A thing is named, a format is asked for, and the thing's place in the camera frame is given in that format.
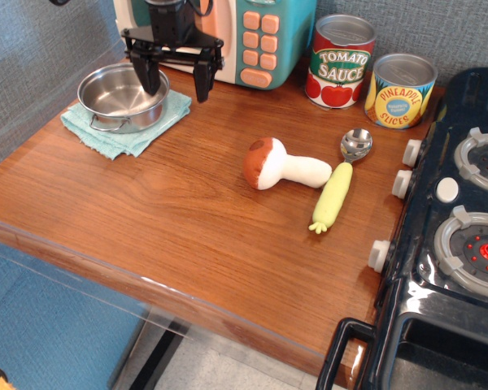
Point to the light blue folded towel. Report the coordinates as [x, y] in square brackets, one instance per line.
[175, 107]

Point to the spoon with green handle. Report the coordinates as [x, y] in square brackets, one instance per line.
[354, 145]

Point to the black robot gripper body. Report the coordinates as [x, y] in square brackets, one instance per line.
[171, 36]

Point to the teal toy microwave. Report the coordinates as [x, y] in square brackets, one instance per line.
[263, 40]

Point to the plush brown white mushroom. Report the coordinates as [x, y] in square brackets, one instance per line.
[267, 162]

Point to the stainless steel pot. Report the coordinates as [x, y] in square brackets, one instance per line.
[115, 101]

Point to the tomato sauce can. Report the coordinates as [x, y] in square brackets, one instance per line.
[341, 51]

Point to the pineapple slices can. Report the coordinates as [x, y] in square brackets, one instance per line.
[399, 90]

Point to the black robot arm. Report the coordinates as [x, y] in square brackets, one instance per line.
[172, 37]

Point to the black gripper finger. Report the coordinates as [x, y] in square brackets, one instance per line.
[204, 75]
[147, 71]

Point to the black toy stove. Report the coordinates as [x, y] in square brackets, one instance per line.
[431, 327]

